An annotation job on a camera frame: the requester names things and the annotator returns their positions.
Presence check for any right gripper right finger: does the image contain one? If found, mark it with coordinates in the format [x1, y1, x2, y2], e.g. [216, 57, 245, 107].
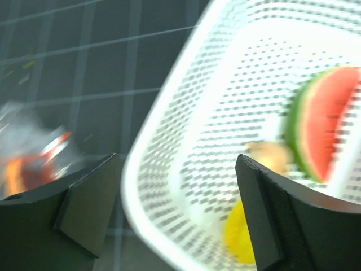
[235, 155, 360, 271]

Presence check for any orange papaya slice toy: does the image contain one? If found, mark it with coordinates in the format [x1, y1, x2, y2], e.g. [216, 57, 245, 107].
[1, 154, 56, 198]

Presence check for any white perforated plastic basket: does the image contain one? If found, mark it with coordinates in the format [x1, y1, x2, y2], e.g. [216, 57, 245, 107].
[121, 1, 360, 270]

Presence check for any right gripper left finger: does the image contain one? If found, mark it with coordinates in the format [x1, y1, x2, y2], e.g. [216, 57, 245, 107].
[1, 154, 122, 270]

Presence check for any orange zipper clear bag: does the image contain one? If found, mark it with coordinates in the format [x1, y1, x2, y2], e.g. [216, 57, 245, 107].
[1, 101, 85, 199]

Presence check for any watermelon slice toy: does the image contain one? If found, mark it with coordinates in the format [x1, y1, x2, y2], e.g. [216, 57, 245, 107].
[284, 66, 360, 183]

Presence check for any yellow lemon toy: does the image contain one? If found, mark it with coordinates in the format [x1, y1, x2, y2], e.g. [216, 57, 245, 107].
[223, 200, 256, 264]

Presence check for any beige garlic toy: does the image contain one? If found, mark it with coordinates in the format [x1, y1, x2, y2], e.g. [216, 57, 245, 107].
[246, 141, 293, 177]

